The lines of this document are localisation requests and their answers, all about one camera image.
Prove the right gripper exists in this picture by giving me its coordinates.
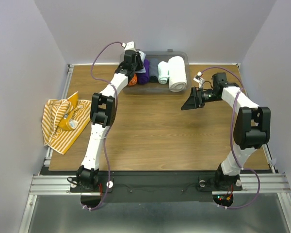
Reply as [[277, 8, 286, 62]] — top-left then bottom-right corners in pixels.
[[181, 86, 221, 110]]

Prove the yellow striped towel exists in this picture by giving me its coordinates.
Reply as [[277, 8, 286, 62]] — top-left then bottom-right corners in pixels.
[[41, 92, 91, 155]]

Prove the light blue towel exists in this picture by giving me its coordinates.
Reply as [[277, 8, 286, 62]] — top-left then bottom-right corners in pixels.
[[135, 51, 146, 73]]

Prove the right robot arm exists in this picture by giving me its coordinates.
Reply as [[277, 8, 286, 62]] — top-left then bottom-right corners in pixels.
[[181, 72, 271, 191]]

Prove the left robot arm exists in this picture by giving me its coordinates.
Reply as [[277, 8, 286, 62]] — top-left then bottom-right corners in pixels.
[[76, 49, 143, 191]]

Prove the purple rolled towel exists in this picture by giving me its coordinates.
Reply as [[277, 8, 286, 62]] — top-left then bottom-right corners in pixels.
[[137, 59, 150, 85]]

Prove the dark grey rolled towel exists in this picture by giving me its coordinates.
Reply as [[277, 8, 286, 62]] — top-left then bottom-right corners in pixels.
[[149, 58, 159, 83]]

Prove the orange rolled towel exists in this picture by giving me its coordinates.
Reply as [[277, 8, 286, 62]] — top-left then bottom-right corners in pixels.
[[128, 73, 138, 86]]

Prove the mint rolled towel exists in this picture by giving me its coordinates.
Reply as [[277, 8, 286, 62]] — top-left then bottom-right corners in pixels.
[[158, 61, 169, 84]]

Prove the white rolled towel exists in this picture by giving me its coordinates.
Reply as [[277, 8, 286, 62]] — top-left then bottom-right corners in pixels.
[[168, 56, 187, 92]]

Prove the clear plastic bin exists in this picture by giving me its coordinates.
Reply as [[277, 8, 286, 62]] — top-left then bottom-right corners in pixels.
[[123, 50, 192, 95]]

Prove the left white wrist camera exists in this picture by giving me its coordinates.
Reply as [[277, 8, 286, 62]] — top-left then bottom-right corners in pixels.
[[121, 41, 136, 51]]

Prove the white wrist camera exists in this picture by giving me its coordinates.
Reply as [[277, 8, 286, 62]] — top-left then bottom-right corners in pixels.
[[121, 41, 136, 51], [193, 72, 205, 89]]

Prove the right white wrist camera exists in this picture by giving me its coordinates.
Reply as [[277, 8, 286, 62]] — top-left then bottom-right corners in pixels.
[[193, 72, 205, 89]]

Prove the aluminium frame rail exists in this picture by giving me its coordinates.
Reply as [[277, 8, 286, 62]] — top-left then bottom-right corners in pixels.
[[18, 63, 291, 233]]

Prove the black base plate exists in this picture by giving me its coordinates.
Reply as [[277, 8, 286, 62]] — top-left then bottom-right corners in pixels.
[[70, 171, 242, 206]]

